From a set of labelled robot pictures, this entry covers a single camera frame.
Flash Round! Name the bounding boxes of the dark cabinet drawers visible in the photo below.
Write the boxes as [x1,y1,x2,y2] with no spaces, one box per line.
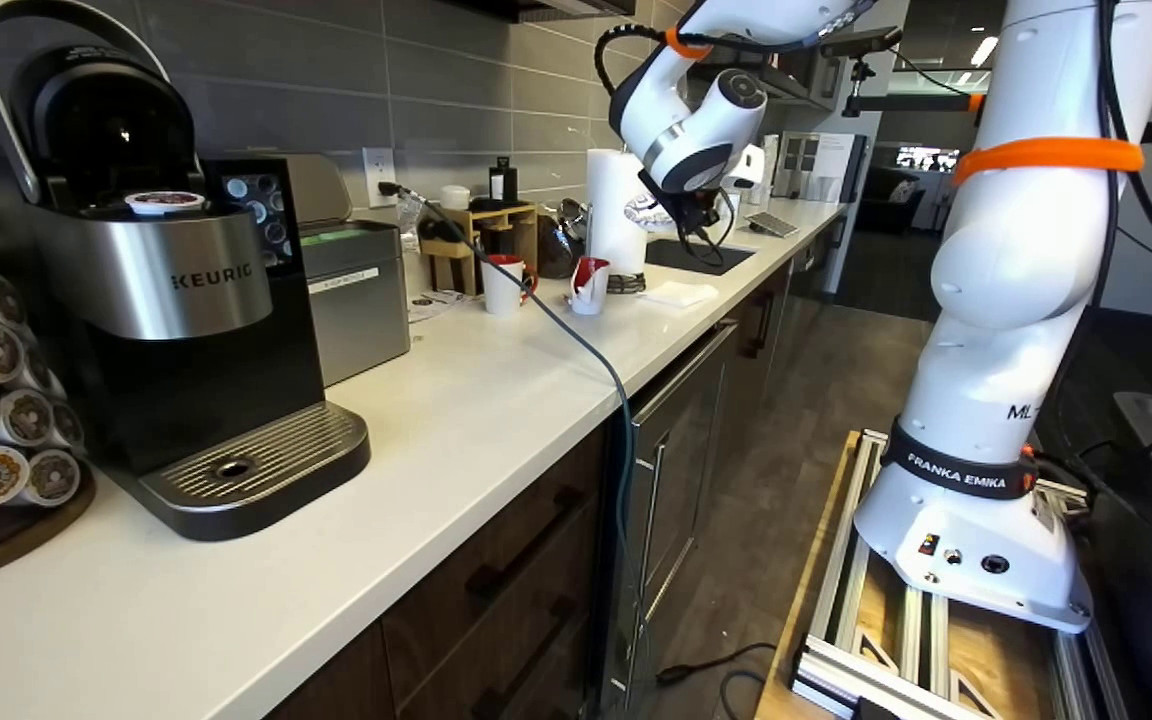
[268,248,814,720]

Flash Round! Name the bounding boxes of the white paper towel roll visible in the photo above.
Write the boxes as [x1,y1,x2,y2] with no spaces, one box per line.
[588,149,653,279]

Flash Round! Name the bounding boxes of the black countertop sink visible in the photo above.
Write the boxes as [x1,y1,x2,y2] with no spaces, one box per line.
[644,242,752,275]

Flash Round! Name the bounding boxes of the wooden organizer box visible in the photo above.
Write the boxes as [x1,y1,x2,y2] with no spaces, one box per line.
[416,205,539,297]

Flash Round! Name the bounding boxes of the Keurig coffee machine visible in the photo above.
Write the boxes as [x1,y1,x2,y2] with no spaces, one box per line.
[0,0,368,541]

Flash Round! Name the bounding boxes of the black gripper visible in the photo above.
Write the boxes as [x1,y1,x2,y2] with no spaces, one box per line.
[638,178,734,242]

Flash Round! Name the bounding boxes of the stainless steel appliance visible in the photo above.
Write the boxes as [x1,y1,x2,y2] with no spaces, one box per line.
[286,155,406,383]

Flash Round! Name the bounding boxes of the robot base aluminium frame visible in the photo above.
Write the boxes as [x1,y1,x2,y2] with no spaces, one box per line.
[752,429,1126,720]

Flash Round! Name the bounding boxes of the white wall outlet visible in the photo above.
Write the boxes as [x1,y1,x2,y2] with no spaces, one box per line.
[360,149,397,205]

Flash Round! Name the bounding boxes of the white red-lined mug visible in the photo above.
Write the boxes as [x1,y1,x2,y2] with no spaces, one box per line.
[563,257,609,318]

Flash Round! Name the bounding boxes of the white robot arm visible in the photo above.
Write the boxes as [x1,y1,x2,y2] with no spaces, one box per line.
[609,0,1152,634]

